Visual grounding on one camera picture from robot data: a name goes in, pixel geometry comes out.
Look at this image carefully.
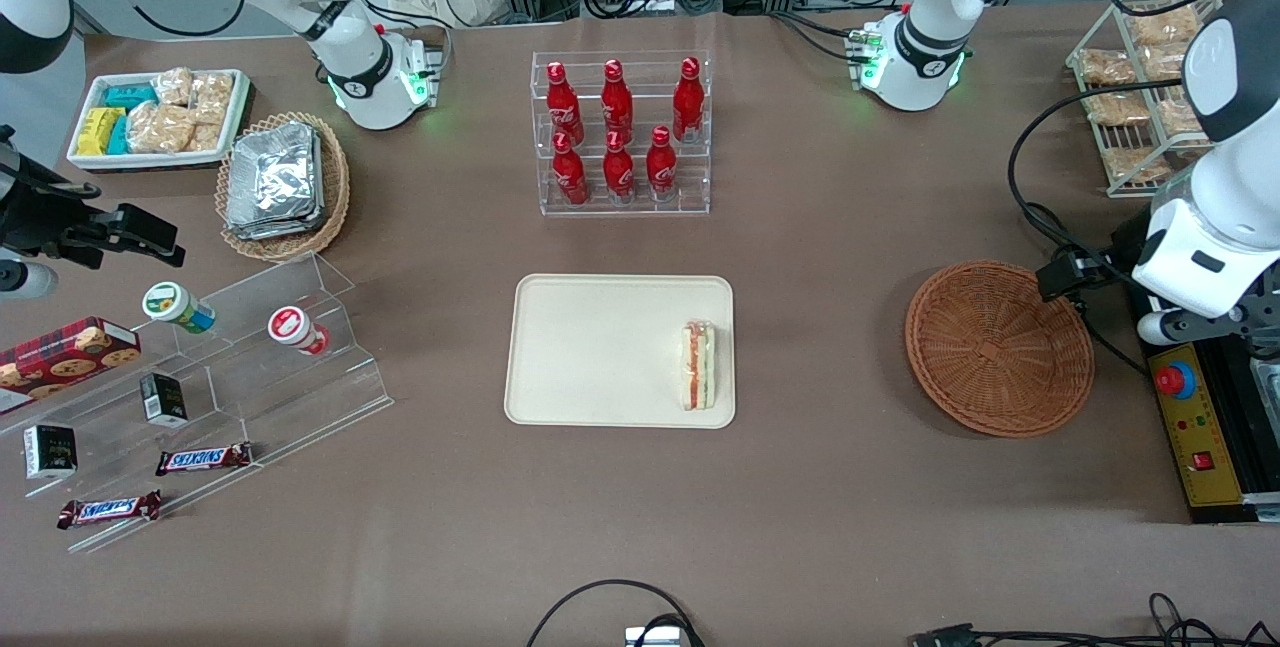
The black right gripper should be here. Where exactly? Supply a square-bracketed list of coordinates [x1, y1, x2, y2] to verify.
[0, 189, 187, 269]

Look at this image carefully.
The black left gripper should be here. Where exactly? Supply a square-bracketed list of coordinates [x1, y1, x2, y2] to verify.
[1037, 249, 1133, 301]

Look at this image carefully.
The triangular sandwich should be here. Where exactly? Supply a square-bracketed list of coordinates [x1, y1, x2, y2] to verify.
[681, 320, 717, 412]

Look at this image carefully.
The white snack tray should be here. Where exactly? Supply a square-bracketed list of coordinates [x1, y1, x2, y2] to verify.
[66, 68, 251, 173]

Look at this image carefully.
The brown wicker basket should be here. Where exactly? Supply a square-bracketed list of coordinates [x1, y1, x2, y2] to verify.
[905, 259, 1096, 439]

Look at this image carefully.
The light wicker basket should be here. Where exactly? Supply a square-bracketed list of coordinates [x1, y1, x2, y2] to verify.
[215, 111, 352, 263]

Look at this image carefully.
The cream plastic tray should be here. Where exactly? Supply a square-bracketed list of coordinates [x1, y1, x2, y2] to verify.
[503, 274, 737, 429]

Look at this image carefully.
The green lid cup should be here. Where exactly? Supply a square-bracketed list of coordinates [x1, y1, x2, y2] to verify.
[141, 281, 217, 334]

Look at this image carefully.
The yellow snack packet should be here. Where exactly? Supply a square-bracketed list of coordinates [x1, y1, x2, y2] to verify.
[77, 107, 126, 156]

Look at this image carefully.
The red tartan cookie box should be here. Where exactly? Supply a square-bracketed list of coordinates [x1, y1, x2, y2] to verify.
[0, 316, 143, 416]

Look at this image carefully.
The red emergency stop button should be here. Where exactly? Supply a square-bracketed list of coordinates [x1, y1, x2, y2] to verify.
[1155, 360, 1199, 400]

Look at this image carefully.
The small black carton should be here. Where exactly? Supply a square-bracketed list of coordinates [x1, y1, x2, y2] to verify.
[139, 372, 189, 429]
[23, 423, 79, 481]

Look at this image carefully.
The silver foil packet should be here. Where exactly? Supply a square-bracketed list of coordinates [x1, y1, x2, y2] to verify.
[225, 121, 326, 241]

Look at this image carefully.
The wrapped bread packet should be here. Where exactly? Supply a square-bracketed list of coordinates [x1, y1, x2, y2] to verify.
[1078, 49, 1137, 88]
[1085, 92, 1151, 128]
[1136, 47, 1196, 88]
[1128, 5, 1201, 48]
[1155, 99, 1211, 140]

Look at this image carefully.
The red lid cup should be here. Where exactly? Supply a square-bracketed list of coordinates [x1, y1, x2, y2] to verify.
[267, 305, 331, 357]

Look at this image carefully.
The yellow control box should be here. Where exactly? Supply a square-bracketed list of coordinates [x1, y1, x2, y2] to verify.
[1147, 344, 1246, 510]

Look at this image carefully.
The clear plastic container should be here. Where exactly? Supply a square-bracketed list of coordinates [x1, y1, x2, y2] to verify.
[1250, 352, 1280, 408]

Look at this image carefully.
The Snickers chocolate bar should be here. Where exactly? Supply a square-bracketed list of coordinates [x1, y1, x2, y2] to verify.
[155, 441, 254, 477]
[56, 490, 163, 530]

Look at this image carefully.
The black side shelf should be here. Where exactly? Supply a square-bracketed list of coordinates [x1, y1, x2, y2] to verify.
[1130, 327, 1280, 526]

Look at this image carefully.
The clear acrylic stepped stand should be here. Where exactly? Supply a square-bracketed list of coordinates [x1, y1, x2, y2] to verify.
[0, 252, 394, 555]

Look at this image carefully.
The red cola bottle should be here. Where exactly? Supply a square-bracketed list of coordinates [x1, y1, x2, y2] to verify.
[645, 125, 679, 203]
[672, 57, 705, 145]
[545, 61, 585, 148]
[601, 59, 635, 142]
[603, 130, 637, 205]
[551, 132, 589, 207]

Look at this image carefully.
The clear acrylic bottle rack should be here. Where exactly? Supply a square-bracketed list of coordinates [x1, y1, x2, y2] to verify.
[531, 50, 712, 218]

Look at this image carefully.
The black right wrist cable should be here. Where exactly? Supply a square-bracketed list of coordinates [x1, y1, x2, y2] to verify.
[0, 159, 103, 200]

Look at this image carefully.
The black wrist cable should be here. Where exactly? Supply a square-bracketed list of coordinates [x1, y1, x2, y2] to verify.
[1007, 77, 1216, 273]
[0, 159, 103, 200]

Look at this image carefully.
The white wire rack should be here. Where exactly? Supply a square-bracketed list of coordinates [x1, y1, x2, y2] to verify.
[1066, 0, 1236, 200]

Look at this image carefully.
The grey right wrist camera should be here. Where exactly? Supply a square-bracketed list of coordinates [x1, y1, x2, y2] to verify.
[0, 260, 58, 300]

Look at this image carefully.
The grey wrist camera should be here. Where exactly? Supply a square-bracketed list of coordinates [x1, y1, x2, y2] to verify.
[1137, 299, 1280, 346]
[0, 260, 58, 300]

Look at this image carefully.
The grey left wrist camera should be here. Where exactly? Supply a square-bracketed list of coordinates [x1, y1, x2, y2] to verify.
[1137, 299, 1280, 346]

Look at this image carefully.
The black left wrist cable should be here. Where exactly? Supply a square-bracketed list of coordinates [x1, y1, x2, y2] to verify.
[1007, 77, 1216, 273]

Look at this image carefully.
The black cable with connector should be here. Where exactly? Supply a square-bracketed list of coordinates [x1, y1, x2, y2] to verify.
[910, 591, 1280, 647]

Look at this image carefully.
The black looped table cable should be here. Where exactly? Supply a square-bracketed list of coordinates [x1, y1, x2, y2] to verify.
[527, 579, 706, 647]

